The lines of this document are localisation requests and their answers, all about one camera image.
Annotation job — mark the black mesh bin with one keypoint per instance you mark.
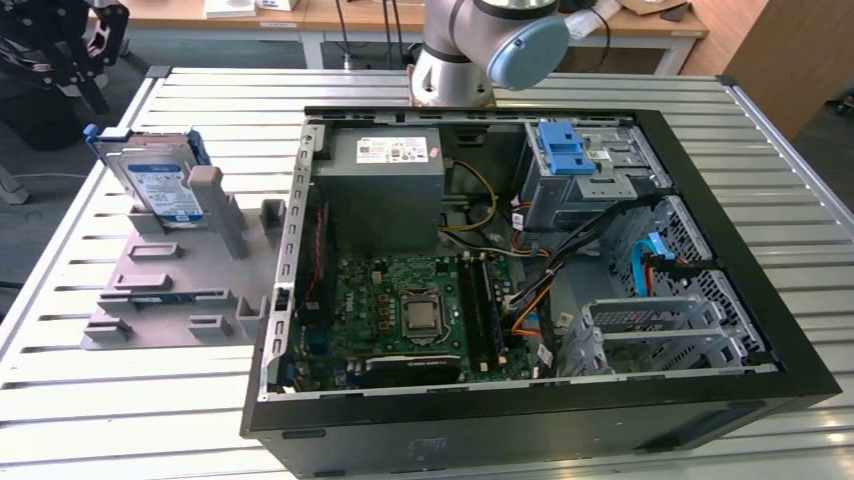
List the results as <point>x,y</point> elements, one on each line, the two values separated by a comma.
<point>46,132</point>

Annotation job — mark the RAM stick with blue label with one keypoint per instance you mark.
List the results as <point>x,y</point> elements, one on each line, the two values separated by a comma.
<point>162,299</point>

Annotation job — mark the black graphics card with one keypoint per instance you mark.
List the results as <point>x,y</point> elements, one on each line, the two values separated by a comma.
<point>409,370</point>

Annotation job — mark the black open PC case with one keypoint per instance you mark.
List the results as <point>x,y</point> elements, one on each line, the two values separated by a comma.
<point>467,430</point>

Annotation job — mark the wooden cabinet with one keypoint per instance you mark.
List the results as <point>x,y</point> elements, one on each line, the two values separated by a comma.
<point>787,50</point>

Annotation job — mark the metal optical drive cage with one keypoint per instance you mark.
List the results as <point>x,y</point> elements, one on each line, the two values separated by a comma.
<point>560,200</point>

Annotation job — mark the grey parts rack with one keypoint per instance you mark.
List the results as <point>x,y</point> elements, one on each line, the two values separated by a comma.
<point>193,280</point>

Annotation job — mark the metal disk bay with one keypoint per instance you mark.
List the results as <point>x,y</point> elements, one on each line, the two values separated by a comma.
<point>660,334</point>

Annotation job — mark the brown cardboard piece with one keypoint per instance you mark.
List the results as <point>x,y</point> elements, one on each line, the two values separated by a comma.
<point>656,7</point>

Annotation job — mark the black RAM stick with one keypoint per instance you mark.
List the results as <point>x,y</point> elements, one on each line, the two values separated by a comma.
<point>472,310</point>

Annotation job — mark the wooden desk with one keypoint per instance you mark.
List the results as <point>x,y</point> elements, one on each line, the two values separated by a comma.
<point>186,22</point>

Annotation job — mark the hard disk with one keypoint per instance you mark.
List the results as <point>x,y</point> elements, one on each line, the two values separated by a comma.
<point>160,185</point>

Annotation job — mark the silver CPU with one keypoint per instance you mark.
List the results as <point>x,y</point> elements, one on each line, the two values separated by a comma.
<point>421,316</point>

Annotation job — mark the grey power supply unit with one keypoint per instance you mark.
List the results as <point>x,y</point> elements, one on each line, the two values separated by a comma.
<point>380,210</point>

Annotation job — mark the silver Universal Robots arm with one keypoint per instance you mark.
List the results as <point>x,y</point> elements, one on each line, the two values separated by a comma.
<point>447,75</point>

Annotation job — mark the green motherboard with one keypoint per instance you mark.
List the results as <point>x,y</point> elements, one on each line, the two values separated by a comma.
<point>373,300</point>

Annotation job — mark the blue plastic drive latch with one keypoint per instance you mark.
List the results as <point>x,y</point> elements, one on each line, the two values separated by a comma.
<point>563,150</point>

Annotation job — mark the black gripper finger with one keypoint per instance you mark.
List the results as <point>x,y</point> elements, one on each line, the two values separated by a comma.
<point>109,35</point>
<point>46,67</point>

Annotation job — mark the small white box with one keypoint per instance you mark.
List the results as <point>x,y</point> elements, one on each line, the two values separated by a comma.
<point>274,4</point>

